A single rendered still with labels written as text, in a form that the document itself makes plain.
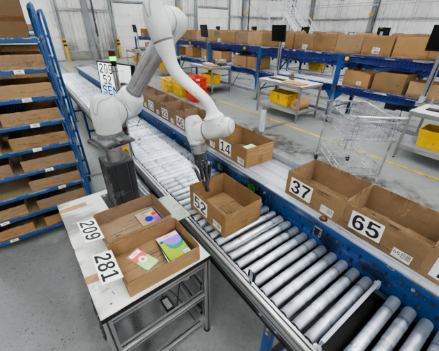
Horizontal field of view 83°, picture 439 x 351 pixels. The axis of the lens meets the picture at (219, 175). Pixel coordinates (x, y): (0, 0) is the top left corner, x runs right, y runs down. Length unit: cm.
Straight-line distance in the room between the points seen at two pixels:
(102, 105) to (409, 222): 182
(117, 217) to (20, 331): 109
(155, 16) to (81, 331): 201
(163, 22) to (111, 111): 57
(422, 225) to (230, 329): 136
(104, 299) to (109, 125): 92
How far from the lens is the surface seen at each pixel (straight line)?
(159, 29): 135
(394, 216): 174
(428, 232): 172
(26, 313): 252
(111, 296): 137
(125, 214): 176
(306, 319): 130
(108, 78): 264
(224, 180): 182
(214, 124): 128
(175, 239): 146
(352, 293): 145
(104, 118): 160
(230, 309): 213
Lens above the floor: 182
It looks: 31 degrees down
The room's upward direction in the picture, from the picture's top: 1 degrees clockwise
